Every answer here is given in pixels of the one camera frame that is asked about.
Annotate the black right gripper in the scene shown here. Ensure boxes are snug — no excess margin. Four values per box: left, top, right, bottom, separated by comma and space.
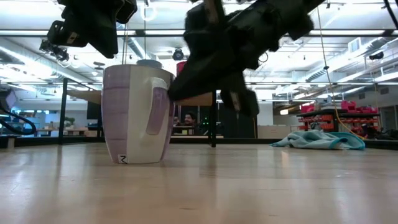
167, 0, 315, 118

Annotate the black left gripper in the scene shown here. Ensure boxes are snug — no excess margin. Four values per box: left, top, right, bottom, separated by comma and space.
46, 0, 139, 60

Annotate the red mug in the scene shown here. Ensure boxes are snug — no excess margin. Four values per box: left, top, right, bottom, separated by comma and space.
175, 60, 188, 77

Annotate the purple and white mug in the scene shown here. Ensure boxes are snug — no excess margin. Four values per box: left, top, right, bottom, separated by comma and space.
101, 63, 176, 165

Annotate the wooden shelf with black legs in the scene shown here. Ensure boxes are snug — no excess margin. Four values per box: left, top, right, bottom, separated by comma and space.
58, 77, 218, 148

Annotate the black cabinet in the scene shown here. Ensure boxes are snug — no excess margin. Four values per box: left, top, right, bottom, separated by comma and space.
217, 104, 259, 139

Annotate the black ceiling spotlight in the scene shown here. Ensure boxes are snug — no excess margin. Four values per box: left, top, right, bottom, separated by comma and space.
172, 47, 185, 62

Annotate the light blue cloth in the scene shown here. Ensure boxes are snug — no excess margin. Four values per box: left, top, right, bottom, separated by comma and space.
269, 129, 366, 151

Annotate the rack with red bins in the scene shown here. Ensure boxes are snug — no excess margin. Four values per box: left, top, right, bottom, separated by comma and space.
296, 100, 381, 139

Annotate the thick black cable loop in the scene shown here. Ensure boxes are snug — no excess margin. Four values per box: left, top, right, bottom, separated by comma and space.
0, 105, 38, 136

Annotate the hanging yellow cable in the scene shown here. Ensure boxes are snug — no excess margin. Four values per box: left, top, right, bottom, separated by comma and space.
317, 6, 368, 141

